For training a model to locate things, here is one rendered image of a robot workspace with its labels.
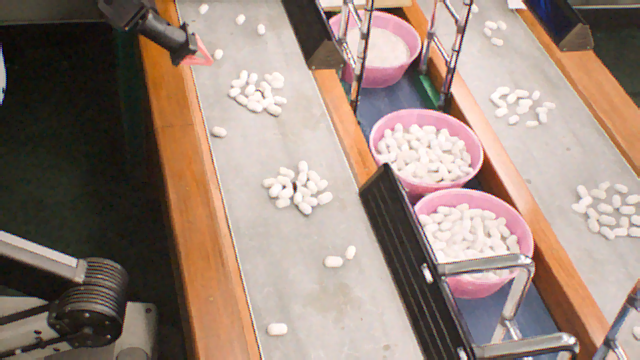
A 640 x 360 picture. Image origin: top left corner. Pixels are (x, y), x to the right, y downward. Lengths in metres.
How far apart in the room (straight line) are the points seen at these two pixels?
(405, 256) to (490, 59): 1.16
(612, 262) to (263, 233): 0.75
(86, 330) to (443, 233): 0.76
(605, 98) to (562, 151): 0.25
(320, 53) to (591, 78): 0.93
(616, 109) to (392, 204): 1.05
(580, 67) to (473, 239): 0.73
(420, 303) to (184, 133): 0.88
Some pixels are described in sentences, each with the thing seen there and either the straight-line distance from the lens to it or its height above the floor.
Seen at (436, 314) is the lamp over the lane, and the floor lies 1.09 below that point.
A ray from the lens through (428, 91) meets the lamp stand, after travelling 2.27.
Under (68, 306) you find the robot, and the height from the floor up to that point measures 0.79.
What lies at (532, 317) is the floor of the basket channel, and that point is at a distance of 1.86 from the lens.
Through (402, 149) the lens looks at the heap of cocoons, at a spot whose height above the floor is 0.74.
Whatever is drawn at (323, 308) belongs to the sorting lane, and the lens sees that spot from 1.68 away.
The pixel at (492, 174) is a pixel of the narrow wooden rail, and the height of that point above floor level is 0.74.
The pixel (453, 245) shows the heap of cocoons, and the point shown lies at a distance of 1.85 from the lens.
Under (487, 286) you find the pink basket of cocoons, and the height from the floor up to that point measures 0.74.
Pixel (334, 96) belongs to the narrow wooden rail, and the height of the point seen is 0.76.
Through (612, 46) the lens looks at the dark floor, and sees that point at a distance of 4.07.
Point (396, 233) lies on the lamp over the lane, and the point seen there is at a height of 1.09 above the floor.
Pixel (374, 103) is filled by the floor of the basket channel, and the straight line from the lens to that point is 2.26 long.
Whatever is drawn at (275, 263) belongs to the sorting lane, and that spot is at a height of 0.74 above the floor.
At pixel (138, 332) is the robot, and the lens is 1.97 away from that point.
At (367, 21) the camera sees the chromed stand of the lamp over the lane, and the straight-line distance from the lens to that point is 1.97.
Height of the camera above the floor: 2.06
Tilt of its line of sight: 43 degrees down
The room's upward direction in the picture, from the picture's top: 8 degrees clockwise
